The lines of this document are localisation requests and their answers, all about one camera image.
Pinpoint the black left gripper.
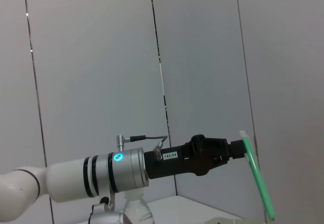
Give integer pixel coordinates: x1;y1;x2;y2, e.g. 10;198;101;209
144;134;248;180

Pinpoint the translucent glass fruit plate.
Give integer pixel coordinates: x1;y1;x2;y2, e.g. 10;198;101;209
202;215;245;224

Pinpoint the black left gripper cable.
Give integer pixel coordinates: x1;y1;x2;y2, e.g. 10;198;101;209
129;135;169;148

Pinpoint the clear green-label water bottle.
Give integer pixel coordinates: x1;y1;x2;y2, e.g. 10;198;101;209
123;188;155;224

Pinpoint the silver left gripper socket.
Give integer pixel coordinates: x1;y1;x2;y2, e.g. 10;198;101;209
152;145;164;162

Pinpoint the silver left arm cable connector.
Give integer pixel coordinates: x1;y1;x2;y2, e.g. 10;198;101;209
115;134;132;152

